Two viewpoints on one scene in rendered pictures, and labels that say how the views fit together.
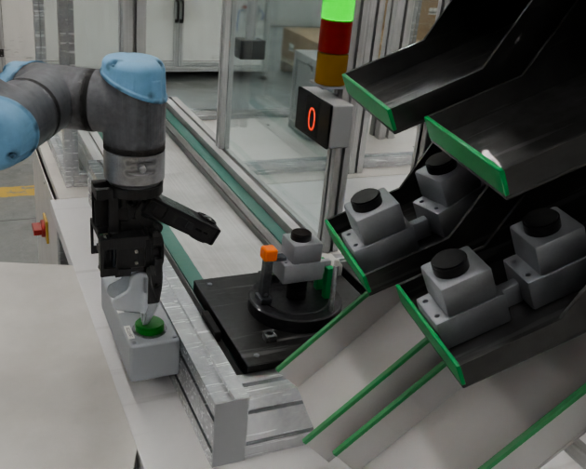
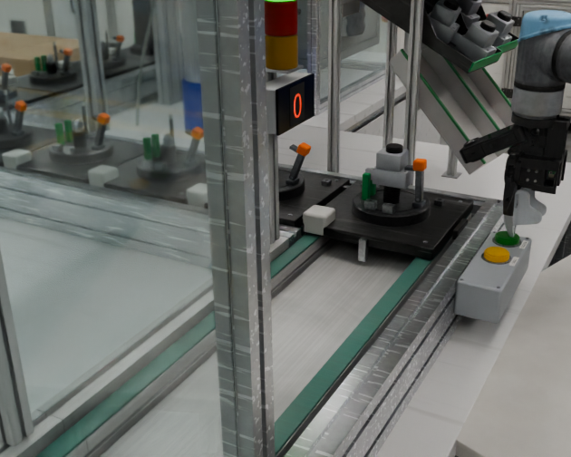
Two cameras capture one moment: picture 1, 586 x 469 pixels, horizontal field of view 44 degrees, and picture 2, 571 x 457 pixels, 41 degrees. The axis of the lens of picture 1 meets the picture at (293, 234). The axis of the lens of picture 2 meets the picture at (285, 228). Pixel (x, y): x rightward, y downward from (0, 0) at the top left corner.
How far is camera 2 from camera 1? 206 cm
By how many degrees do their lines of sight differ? 108
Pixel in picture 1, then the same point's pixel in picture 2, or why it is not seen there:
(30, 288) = (534, 427)
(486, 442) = not seen: hidden behind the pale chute
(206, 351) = (480, 223)
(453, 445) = not seen: hidden behind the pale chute
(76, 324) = (514, 362)
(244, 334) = (450, 210)
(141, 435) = (532, 274)
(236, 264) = (331, 296)
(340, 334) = (453, 133)
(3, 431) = not seen: outside the picture
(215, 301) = (440, 231)
